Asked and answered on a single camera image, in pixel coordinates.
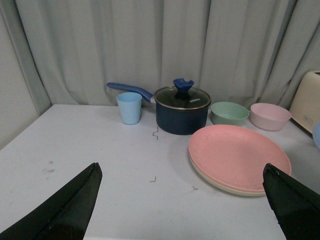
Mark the cream toaster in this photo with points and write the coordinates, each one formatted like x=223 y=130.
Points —
x=305 y=108

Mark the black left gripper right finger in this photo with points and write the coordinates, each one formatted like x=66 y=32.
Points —
x=296 y=207

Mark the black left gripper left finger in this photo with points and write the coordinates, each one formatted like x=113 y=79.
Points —
x=63 y=216

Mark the light blue plastic cup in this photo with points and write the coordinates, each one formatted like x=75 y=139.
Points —
x=129 y=104

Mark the blue plastic plate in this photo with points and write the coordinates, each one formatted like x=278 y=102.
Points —
x=316 y=135

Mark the pink plastic bowl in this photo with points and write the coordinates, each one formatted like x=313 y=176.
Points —
x=269 y=117

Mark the grey curtain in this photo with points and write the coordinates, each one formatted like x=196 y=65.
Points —
x=66 y=51

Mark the dark blue saucepan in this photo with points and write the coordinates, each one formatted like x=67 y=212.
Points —
x=177 y=122

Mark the pink plastic plate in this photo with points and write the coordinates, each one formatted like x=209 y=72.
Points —
x=235 y=156

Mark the beige plastic plate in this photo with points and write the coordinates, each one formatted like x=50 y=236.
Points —
x=225 y=188

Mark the green plastic bowl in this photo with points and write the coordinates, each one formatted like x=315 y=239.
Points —
x=229 y=113

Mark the glass pot lid blue knob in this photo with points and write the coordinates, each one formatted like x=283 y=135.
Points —
x=182 y=96

